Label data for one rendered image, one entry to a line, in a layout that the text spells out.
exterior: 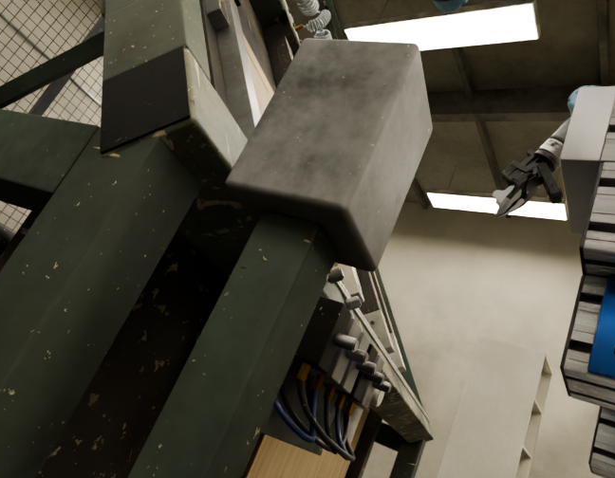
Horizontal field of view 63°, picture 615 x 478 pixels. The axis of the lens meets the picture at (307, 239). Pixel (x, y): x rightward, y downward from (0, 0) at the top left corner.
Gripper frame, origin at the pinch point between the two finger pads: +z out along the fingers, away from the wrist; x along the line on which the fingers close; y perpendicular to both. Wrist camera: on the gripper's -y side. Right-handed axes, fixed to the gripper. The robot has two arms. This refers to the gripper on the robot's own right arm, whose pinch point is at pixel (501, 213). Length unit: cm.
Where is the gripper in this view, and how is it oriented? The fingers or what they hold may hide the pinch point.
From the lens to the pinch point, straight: 145.6
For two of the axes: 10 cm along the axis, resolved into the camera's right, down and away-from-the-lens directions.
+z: -7.2, 7.0, -0.2
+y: -5.2, -5.1, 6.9
